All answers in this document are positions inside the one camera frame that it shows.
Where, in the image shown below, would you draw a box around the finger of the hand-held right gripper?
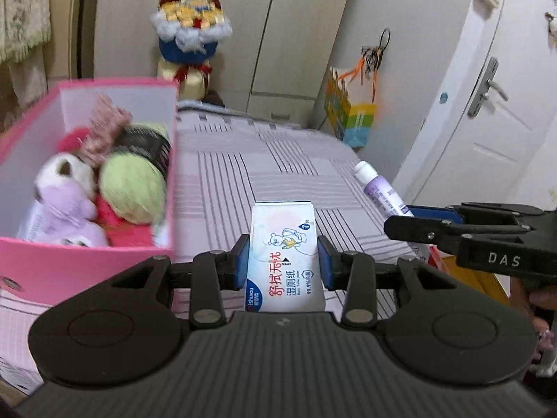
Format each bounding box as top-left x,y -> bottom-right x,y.
407,202 -> 544,227
384,214 -> 538,252

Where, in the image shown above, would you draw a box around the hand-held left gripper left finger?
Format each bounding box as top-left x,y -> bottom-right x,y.
111,233 -> 252,331

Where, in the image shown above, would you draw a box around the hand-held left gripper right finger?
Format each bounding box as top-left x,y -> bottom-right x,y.
317,235 -> 457,328

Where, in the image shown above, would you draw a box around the small white tissue pack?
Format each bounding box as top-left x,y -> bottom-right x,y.
245,201 -> 327,314

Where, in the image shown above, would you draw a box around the white red toothpaste tube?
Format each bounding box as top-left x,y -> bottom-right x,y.
353,160 -> 455,268

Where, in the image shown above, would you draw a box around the red strawberry plush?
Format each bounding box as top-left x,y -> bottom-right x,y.
95,194 -> 154,247

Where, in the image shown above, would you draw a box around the green yarn ball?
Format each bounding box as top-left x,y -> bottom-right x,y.
98,122 -> 172,227

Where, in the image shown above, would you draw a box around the pink cardboard box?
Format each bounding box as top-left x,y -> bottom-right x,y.
0,77 -> 180,305

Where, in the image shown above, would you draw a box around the purple plush toy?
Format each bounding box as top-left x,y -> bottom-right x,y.
37,178 -> 109,247

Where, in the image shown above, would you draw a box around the pink floral scrunchie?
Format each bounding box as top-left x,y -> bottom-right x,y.
78,95 -> 133,168

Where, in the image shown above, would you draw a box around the white plush toy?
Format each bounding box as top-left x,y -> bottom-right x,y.
35,152 -> 97,203

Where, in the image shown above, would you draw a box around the blue wet wipes pack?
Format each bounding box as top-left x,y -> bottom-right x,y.
17,202 -> 48,242

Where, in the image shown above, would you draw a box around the person's right hand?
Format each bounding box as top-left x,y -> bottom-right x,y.
509,275 -> 557,353

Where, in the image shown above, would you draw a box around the white door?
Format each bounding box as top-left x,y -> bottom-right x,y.
392,0 -> 557,214

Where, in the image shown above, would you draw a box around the striped bed sheet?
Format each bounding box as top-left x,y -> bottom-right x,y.
0,100 -> 436,384

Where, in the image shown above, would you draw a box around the colourful paper gift bag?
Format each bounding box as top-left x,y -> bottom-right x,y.
324,66 -> 378,149

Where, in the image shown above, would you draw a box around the blue wrapped flower bouquet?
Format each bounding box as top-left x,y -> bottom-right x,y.
150,0 -> 233,101

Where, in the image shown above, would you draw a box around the beige wardrobe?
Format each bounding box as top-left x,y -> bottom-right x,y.
93,0 -> 362,129

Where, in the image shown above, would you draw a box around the tan board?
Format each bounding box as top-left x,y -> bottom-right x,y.
44,0 -> 83,82

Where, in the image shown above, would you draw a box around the white fuzzy cardigan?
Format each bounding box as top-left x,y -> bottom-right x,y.
0,0 -> 53,107

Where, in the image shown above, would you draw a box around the silver door handle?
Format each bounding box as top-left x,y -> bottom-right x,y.
468,56 -> 509,117

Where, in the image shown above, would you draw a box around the black hanging cables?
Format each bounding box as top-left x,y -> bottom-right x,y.
359,28 -> 391,83

